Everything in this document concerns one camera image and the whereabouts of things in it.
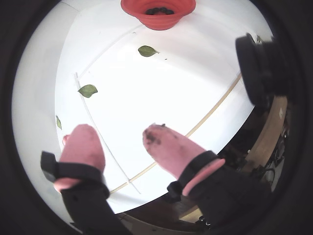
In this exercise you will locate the pink-covered gripper finger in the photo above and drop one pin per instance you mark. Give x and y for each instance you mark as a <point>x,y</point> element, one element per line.
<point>83,147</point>
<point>171,149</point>

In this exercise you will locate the red collapsible silicone cup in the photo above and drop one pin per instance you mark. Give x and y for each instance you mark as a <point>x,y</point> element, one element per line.
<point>159,22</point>

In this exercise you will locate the small green leaf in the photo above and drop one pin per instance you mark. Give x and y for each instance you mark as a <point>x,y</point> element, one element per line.
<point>146,51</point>
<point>58,122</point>

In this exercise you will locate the white paper sheet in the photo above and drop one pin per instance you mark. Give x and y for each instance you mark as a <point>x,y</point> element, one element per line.
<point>159,98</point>

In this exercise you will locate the large green leaf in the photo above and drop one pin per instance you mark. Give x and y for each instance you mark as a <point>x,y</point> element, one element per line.
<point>87,90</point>

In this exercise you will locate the dark blueberry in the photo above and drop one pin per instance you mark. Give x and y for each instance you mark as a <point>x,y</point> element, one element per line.
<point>149,11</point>
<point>155,10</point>
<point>162,10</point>
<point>169,11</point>

